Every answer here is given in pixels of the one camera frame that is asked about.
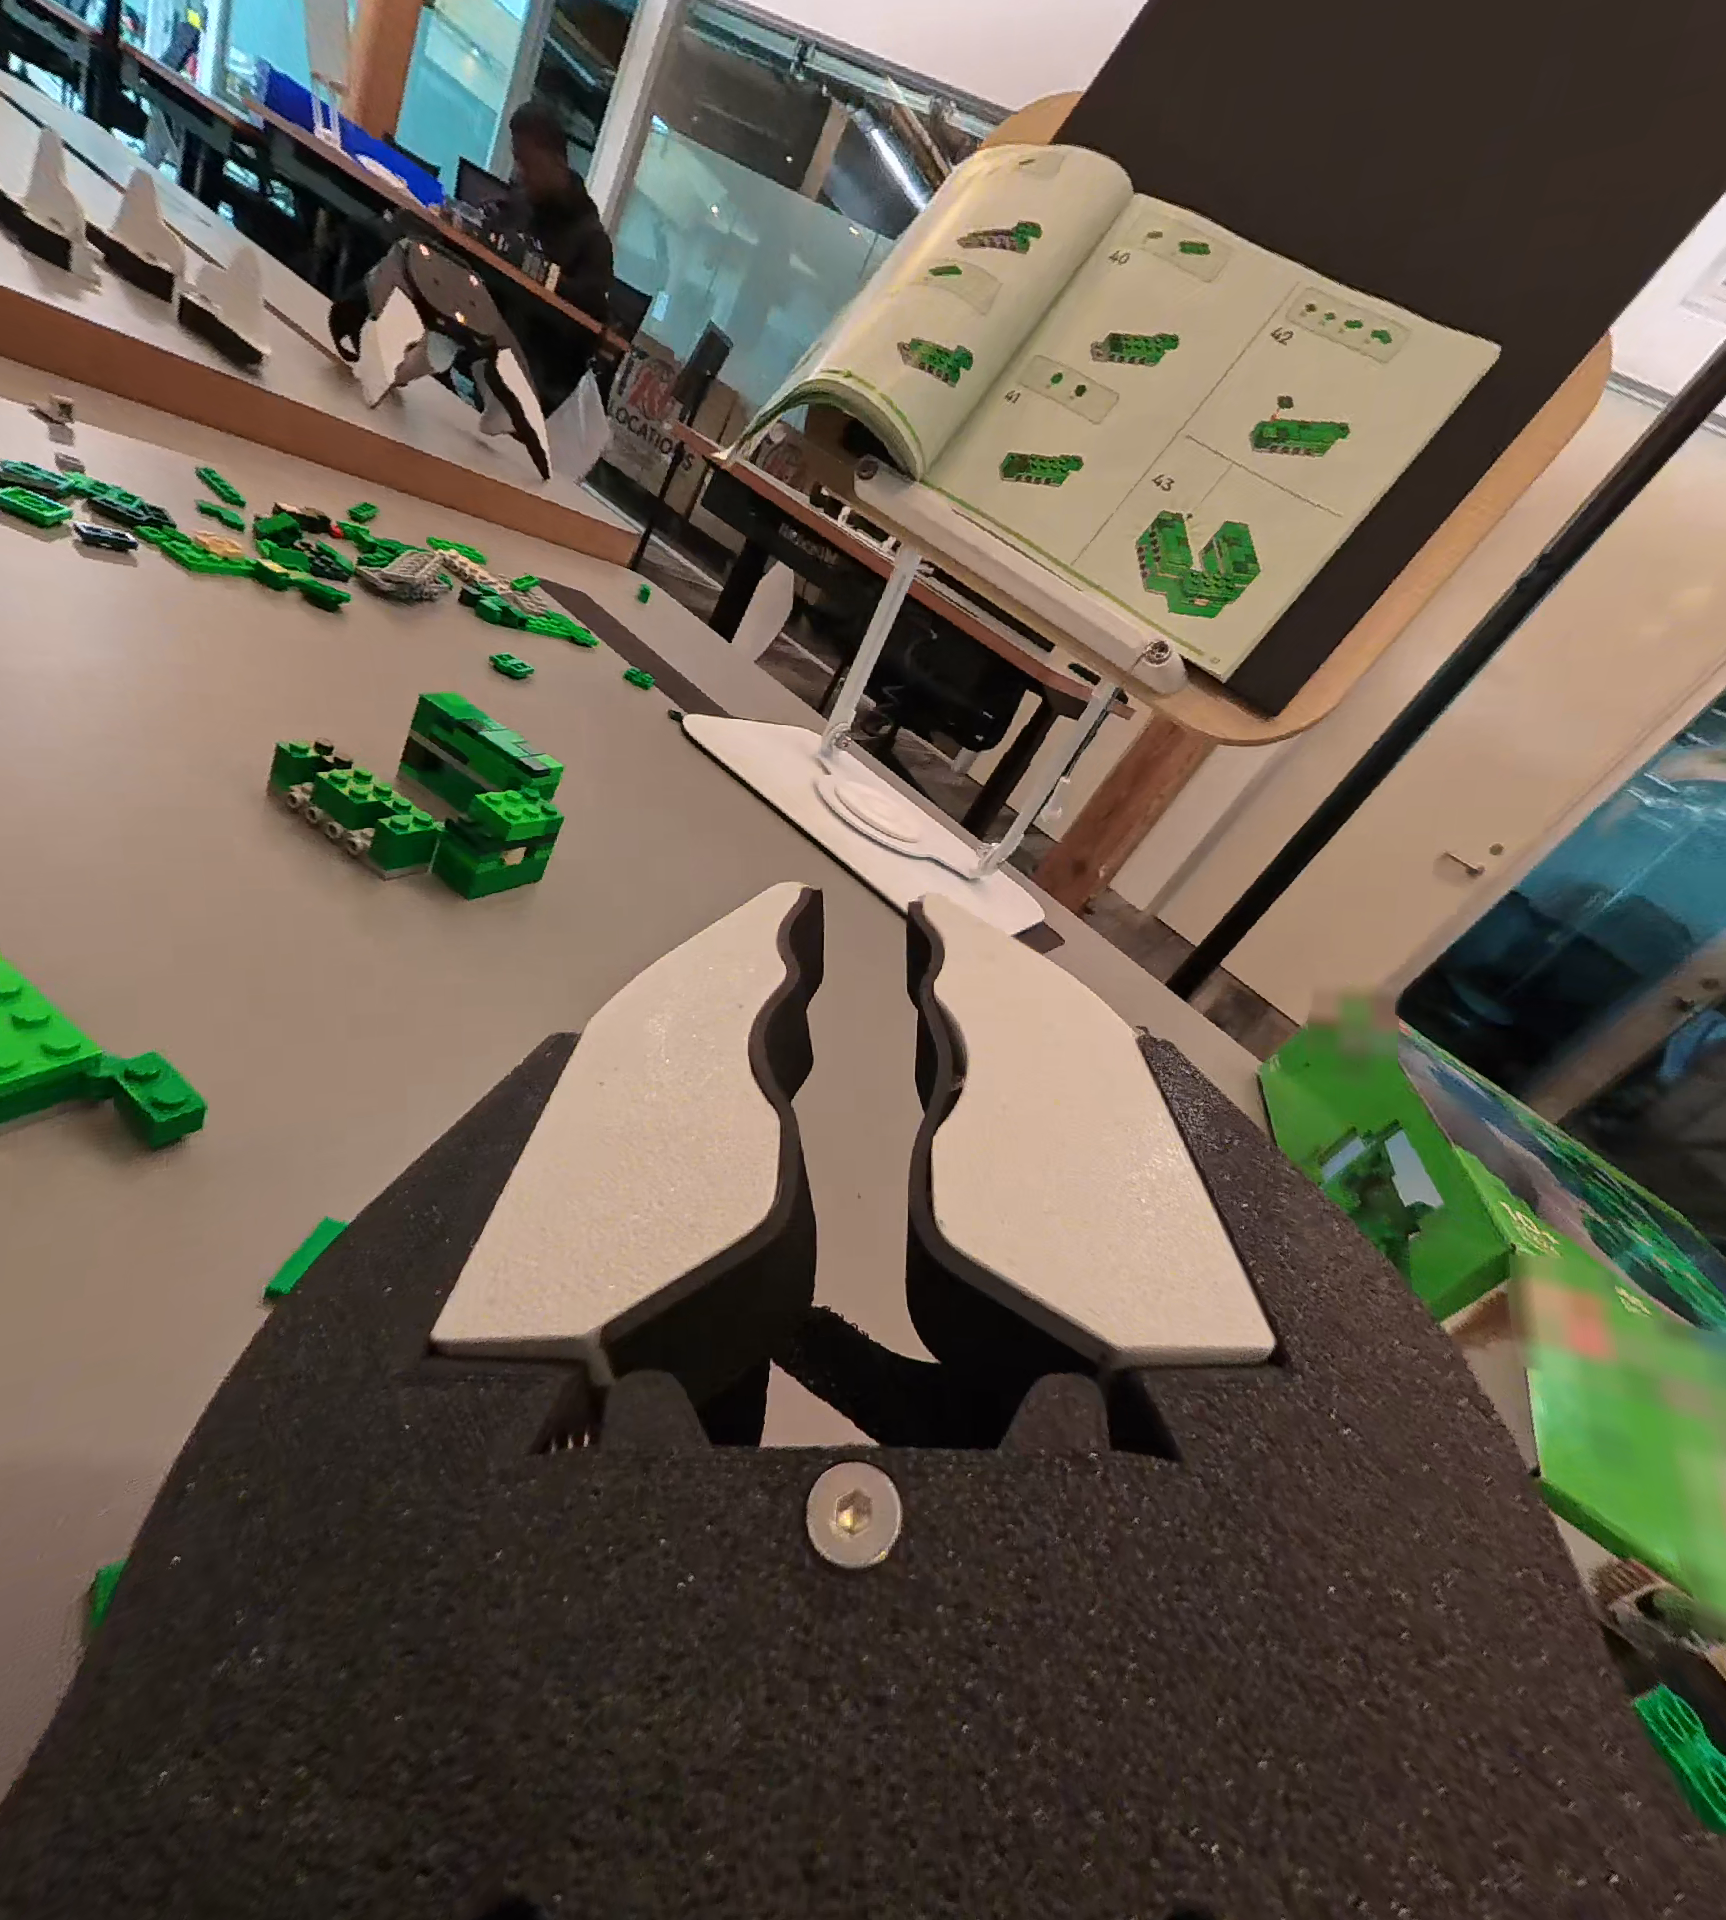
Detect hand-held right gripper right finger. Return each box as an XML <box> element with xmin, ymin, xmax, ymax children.
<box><xmin>902</xmin><ymin>893</ymin><xmax>1280</xmax><ymax>1378</ymax></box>

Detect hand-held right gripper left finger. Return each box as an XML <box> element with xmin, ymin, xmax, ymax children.
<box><xmin>429</xmin><ymin>879</ymin><xmax>824</xmax><ymax>1386</ymax></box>

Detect green toy box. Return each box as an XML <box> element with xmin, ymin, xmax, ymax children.
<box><xmin>1260</xmin><ymin>995</ymin><xmax>1726</xmax><ymax>1681</ymax></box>

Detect L-shaped green tile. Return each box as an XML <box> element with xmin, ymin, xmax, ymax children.
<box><xmin>263</xmin><ymin>1218</ymin><xmax>350</xmax><ymax>1301</ymax></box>

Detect wooden support panel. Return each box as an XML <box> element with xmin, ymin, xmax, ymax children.
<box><xmin>1034</xmin><ymin>689</ymin><xmax>1214</xmax><ymax>917</ymax></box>

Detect green brick assembly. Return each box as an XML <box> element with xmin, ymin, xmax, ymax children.
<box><xmin>266</xmin><ymin>689</ymin><xmax>568</xmax><ymax>901</ymax></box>

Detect white book stand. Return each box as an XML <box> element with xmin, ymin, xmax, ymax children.
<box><xmin>682</xmin><ymin>456</ymin><xmax>1190</xmax><ymax>935</ymax></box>

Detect black office chair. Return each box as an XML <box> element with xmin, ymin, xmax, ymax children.
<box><xmin>863</xmin><ymin>614</ymin><xmax>1049</xmax><ymax>755</ymax></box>

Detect brown table black legs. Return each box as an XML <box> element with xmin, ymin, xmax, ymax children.
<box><xmin>713</xmin><ymin>450</ymin><xmax>1138</xmax><ymax>799</ymax></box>

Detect green plate assembly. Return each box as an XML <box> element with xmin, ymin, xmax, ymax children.
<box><xmin>0</xmin><ymin>892</ymin><xmax>209</xmax><ymax>1151</ymax></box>

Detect black pole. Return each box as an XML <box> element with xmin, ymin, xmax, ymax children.
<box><xmin>1166</xmin><ymin>245</ymin><xmax>1726</xmax><ymax>1002</ymax></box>

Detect pile of loose toy bricks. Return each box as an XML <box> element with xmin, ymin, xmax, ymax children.
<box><xmin>0</xmin><ymin>396</ymin><xmax>602</xmax><ymax>653</ymax></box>

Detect white printed sign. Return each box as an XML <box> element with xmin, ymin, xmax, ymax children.
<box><xmin>608</xmin><ymin>352</ymin><xmax>705</xmax><ymax>500</ymax></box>

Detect clear plastic bag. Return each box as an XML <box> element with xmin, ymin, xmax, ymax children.
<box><xmin>548</xmin><ymin>371</ymin><xmax>621</xmax><ymax>486</ymax></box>

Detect cardboard box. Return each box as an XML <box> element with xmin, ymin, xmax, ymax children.
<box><xmin>1545</xmin><ymin>1555</ymin><xmax>1726</xmax><ymax>1704</ymax></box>

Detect open instruction booklet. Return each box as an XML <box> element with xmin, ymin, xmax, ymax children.
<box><xmin>724</xmin><ymin>144</ymin><xmax>1502</xmax><ymax>679</ymax></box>

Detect wood-edged grey table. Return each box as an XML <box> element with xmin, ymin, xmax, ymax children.
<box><xmin>0</xmin><ymin>22</ymin><xmax>641</xmax><ymax>569</ymax></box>

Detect green plastic building part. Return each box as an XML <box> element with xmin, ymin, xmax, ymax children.
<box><xmin>1632</xmin><ymin>1683</ymin><xmax>1726</xmax><ymax>1835</ymax></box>

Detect black and white gripper device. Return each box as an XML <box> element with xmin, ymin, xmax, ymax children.
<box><xmin>327</xmin><ymin>231</ymin><xmax>615</xmax><ymax>486</ymax></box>

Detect white wedge part black base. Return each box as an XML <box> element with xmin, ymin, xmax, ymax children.
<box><xmin>0</xmin><ymin>125</ymin><xmax>105</xmax><ymax>282</ymax></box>
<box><xmin>177</xmin><ymin>239</ymin><xmax>275</xmax><ymax>371</ymax></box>
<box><xmin>98</xmin><ymin>163</ymin><xmax>194</xmax><ymax>305</ymax></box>

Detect black board wooden rim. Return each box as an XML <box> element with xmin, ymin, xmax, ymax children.
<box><xmin>982</xmin><ymin>0</ymin><xmax>1726</xmax><ymax>748</ymax></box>

